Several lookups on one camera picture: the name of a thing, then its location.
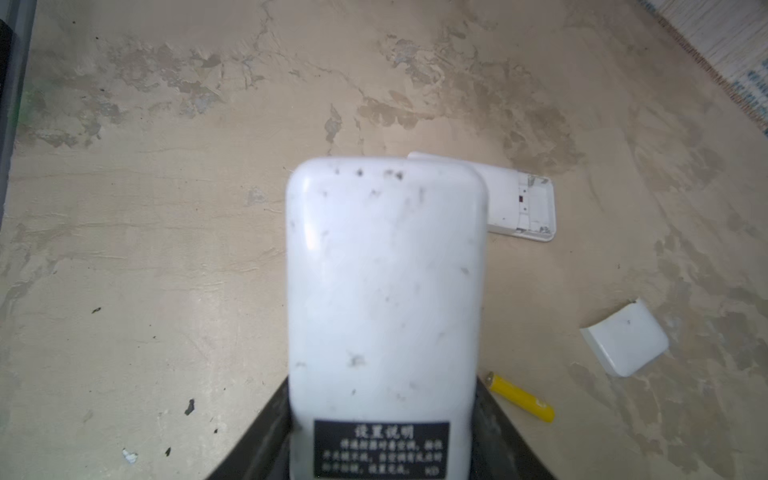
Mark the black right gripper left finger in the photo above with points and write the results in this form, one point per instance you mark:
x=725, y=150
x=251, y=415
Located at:
x=263, y=450

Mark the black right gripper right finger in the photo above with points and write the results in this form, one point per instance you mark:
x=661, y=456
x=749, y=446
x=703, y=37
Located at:
x=499, y=452

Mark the white battery cover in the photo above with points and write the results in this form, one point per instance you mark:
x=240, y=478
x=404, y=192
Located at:
x=627, y=340

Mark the red and white remote control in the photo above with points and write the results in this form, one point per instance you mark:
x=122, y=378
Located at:
x=385, y=270

